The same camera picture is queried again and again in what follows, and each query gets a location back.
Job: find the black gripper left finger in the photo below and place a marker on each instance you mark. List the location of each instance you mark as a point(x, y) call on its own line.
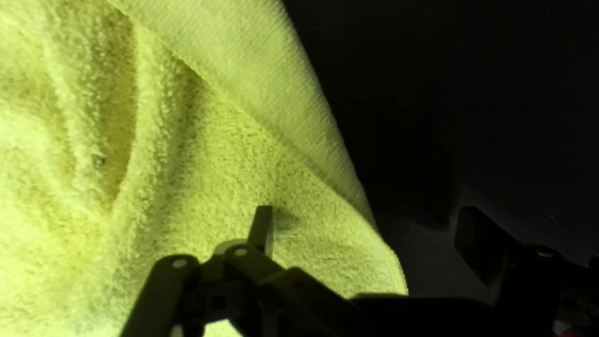
point(206, 292)

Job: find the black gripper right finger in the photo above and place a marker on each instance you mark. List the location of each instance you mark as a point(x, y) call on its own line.
point(535, 292)

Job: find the yellow terry towel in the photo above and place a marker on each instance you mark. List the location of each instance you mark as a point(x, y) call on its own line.
point(187, 156)

